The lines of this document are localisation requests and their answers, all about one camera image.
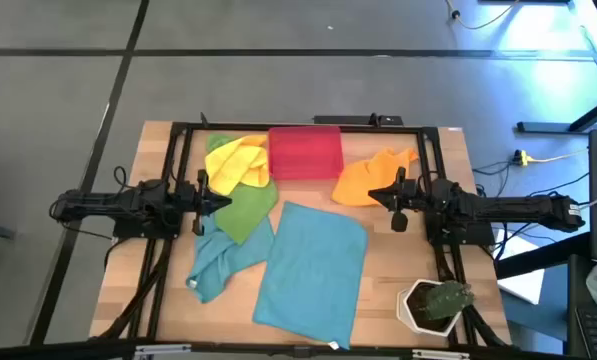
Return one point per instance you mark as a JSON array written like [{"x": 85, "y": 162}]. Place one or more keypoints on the green microfiber towel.
[{"x": 248, "y": 210}]

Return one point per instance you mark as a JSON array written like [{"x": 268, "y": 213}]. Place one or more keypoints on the black desk leg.
[{"x": 543, "y": 127}]

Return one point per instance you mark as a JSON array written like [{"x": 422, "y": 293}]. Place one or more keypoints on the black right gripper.
[{"x": 418, "y": 197}]

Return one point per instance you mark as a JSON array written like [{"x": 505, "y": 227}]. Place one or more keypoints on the yellow microfiber towel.
[{"x": 235, "y": 165}]

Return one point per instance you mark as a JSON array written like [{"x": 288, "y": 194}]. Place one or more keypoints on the silver frame bracket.
[
  {"x": 163, "y": 349},
  {"x": 440, "y": 355}
]

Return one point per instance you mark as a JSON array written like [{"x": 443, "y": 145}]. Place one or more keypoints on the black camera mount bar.
[{"x": 358, "y": 120}]

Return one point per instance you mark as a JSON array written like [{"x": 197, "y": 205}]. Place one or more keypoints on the white hexagonal plant pot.
[{"x": 408, "y": 320}]

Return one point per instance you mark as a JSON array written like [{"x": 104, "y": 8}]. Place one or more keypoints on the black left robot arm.
[{"x": 103, "y": 205}]

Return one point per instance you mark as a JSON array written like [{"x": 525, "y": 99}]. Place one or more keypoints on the yellow power plug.
[{"x": 522, "y": 158}]

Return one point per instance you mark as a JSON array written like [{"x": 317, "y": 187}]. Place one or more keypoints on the orange microfiber towel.
[{"x": 368, "y": 180}]

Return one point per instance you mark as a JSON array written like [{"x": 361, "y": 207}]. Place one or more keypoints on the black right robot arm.
[{"x": 518, "y": 210}]

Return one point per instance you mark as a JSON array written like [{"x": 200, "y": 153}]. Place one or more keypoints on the white paper sheet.
[{"x": 523, "y": 280}]

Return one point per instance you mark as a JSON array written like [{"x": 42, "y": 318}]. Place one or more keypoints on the black aluminium table frame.
[{"x": 179, "y": 128}]

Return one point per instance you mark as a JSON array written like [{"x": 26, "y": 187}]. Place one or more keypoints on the blue microfiber towel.
[
  {"x": 313, "y": 275},
  {"x": 218, "y": 260}
]

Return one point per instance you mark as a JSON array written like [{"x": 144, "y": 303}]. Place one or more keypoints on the green cactus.
[{"x": 448, "y": 300}]

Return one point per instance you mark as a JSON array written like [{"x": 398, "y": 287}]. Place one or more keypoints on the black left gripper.
[{"x": 185, "y": 200}]

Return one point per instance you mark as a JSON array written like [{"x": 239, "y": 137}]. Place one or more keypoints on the red plastic basket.
[{"x": 305, "y": 152}]

